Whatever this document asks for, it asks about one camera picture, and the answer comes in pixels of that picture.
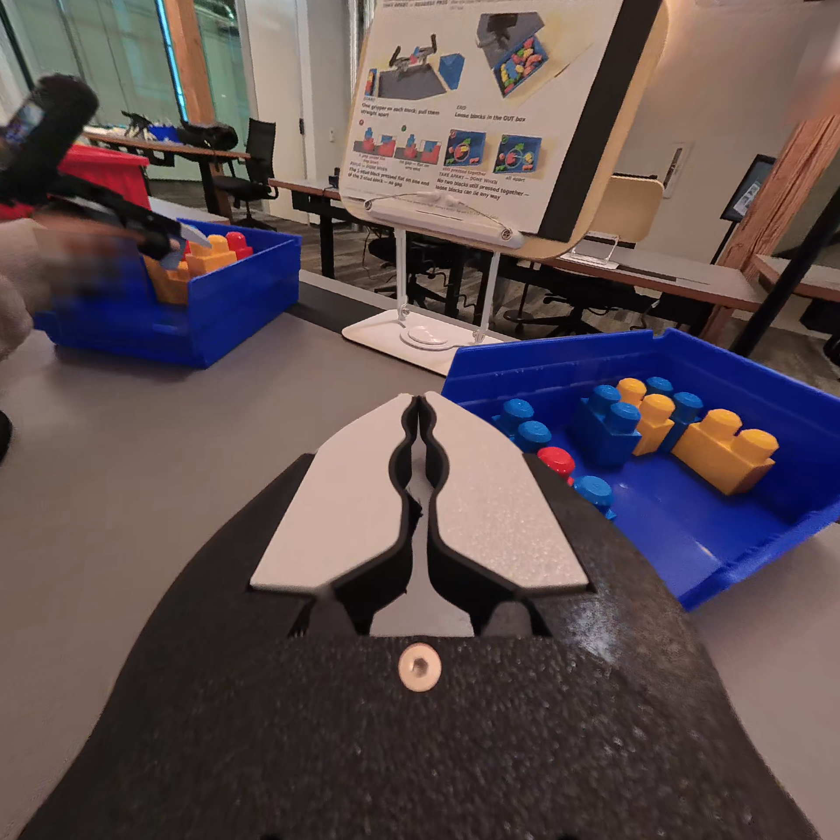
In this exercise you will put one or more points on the cluttered wooden desk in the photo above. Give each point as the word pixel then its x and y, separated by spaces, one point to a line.
pixel 164 148

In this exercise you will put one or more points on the blue plastic bin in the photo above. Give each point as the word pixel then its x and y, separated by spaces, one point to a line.
pixel 689 538
pixel 249 308

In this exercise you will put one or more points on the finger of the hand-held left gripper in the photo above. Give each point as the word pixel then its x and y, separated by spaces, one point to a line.
pixel 195 237
pixel 174 257

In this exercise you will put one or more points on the black pole with camera box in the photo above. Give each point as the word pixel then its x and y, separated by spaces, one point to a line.
pixel 787 275

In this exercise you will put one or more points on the black bag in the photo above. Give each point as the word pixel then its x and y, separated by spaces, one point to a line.
pixel 210 134

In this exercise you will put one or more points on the black framed sign on stand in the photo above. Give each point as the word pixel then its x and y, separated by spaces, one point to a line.
pixel 748 190

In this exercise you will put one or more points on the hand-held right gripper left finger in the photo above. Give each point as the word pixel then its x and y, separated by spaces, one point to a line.
pixel 328 518

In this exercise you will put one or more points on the person's left hand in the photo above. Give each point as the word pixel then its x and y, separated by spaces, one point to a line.
pixel 85 256

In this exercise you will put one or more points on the black wrist rest pad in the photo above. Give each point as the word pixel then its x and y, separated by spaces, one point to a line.
pixel 4 436

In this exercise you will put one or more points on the plain wooden board on stand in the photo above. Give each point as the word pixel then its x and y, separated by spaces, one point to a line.
pixel 630 210

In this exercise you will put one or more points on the red plastic bin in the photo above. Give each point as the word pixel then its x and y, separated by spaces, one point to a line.
pixel 111 174

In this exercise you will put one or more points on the person's left forearm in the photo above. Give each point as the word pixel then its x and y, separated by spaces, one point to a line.
pixel 16 289

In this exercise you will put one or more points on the rough wooden post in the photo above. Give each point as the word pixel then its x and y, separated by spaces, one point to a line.
pixel 781 197

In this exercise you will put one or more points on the red one-stud mega block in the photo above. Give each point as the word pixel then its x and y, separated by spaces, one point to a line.
pixel 556 459
pixel 239 244

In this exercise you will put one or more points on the black office chair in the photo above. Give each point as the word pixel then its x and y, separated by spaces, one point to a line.
pixel 413 256
pixel 577 302
pixel 253 170

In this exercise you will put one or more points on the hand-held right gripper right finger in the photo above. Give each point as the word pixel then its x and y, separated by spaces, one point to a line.
pixel 505 518

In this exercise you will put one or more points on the wooden sign board with paper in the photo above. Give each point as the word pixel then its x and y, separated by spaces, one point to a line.
pixel 590 131

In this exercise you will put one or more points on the wooden pillar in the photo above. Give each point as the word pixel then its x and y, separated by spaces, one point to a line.
pixel 190 59

